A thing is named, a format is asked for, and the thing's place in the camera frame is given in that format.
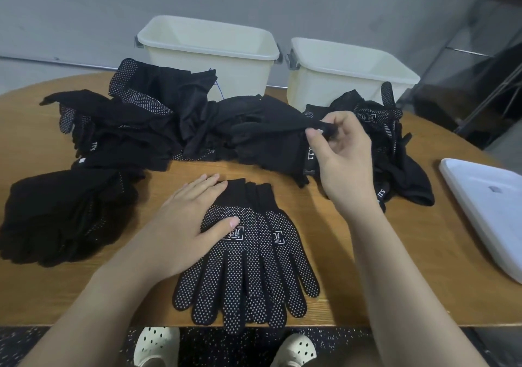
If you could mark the person's left hand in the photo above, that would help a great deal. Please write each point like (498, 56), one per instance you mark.
(175, 236)

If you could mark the person's right hand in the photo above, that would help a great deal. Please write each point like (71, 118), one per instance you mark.
(347, 167)

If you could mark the black dotted glove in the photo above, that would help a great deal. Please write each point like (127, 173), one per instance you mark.
(57, 255)
(49, 199)
(65, 220)
(81, 244)
(81, 183)
(33, 228)
(216, 285)
(285, 257)

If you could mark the white plastic bin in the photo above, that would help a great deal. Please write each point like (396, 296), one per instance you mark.
(318, 85)
(228, 65)

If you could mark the pile of black gloves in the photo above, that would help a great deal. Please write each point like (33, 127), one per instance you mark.
(147, 118)
(33, 257)

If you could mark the stack of black gloves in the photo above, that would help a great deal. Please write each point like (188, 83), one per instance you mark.
(12, 248)

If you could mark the person's left forearm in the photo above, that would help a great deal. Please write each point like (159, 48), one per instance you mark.
(90, 322)

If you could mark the person's right forearm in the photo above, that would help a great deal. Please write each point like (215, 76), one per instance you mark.
(408, 297)

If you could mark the person's left white shoe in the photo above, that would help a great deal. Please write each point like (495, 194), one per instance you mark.
(155, 346)

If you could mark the person's white shoe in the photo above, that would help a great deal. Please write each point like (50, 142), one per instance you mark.
(155, 346)
(294, 350)

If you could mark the person's right white shoe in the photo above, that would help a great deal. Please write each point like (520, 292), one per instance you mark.
(294, 350)

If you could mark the white flat tray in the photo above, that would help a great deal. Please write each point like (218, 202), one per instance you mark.
(489, 212)

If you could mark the metal rack frame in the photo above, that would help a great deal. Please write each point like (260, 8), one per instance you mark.
(473, 93)

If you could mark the grey wall pipe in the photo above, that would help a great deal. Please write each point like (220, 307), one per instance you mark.
(65, 58)

